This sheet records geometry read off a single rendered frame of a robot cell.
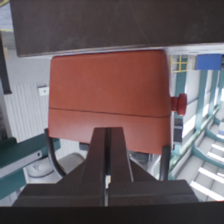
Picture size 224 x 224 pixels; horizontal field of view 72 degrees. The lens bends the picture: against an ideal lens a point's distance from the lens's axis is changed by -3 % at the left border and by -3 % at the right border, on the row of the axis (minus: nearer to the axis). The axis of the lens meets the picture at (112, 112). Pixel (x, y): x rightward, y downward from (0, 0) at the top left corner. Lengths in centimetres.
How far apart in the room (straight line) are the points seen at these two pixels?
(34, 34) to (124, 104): 16
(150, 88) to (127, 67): 4
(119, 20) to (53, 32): 9
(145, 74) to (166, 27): 5
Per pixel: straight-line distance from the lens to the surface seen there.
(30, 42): 27
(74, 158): 108
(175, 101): 24
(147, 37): 18
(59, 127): 26
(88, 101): 22
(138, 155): 27
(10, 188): 107
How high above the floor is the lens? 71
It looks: 16 degrees up
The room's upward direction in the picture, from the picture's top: 178 degrees clockwise
